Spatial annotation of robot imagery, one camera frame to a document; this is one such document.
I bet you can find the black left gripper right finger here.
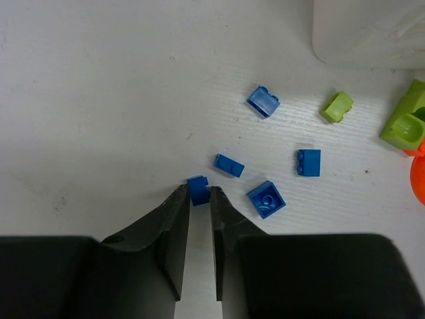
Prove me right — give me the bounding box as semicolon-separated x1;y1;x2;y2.
211;187;424;318

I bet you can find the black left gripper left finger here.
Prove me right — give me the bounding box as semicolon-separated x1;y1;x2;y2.
1;185;190;318

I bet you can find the small blue lego brick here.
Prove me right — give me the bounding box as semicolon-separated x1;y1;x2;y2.
187;175;211;207

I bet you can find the blue square lego upside down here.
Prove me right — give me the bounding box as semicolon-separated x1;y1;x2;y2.
246;180;286;219

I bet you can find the blue flat lego brick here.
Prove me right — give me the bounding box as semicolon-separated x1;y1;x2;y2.
213;154;245;178

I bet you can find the blue lego brick near green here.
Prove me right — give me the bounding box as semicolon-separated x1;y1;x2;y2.
296;150;321;177

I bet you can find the blue lego brick far left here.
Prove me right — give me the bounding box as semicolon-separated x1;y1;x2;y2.
247;86;280;118

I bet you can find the green lego brick top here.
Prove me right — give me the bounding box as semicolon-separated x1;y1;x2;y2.
319;91;354;124

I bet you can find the orange dome lego upper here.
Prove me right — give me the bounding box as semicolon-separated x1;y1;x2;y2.
410;157;425;204

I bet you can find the green curved lego piece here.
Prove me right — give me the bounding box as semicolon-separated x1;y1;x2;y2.
379;79;424;150

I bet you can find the white divided plastic container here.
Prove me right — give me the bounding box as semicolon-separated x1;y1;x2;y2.
312;0;424;69

